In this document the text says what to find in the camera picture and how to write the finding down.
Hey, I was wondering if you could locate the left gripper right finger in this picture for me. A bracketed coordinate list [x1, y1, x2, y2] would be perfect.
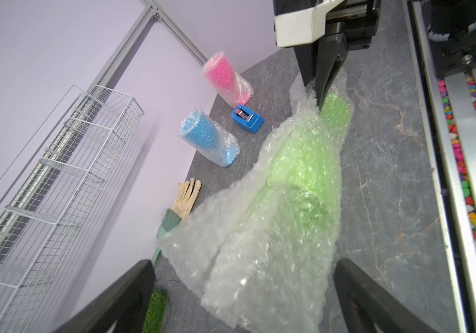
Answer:
[334, 258, 435, 333]

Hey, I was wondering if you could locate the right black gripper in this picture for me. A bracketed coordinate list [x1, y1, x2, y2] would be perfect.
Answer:
[293, 0, 381, 110]

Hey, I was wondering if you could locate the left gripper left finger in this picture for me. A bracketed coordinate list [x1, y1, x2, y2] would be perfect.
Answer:
[56, 259, 156, 333]

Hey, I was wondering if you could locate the pink plastic wine glass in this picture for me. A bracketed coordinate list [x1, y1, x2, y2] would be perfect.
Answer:
[203, 51, 253, 107]

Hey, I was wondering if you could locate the blue tape dispenser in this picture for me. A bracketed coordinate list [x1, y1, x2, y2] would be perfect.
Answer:
[231, 105, 264, 133]

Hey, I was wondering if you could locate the bubble wrap sheet stack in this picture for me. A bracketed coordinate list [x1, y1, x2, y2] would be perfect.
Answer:
[158, 70, 354, 332]

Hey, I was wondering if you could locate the green plastic wine glass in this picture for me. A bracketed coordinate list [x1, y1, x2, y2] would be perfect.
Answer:
[247, 93, 352, 261]

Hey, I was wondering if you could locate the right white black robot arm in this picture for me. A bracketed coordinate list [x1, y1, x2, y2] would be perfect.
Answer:
[293, 1, 476, 107]

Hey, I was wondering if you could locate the green artificial grass mat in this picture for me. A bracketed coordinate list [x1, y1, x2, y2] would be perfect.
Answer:
[142, 288, 169, 333]

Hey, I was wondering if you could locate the beige cloth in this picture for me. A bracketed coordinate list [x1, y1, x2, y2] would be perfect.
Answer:
[171, 178, 202, 219]

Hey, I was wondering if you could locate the long white wire shelf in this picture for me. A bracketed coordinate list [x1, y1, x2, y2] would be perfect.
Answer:
[0, 85, 144, 332]

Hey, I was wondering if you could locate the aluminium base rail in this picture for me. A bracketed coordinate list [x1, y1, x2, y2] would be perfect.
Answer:
[405, 1, 476, 332]

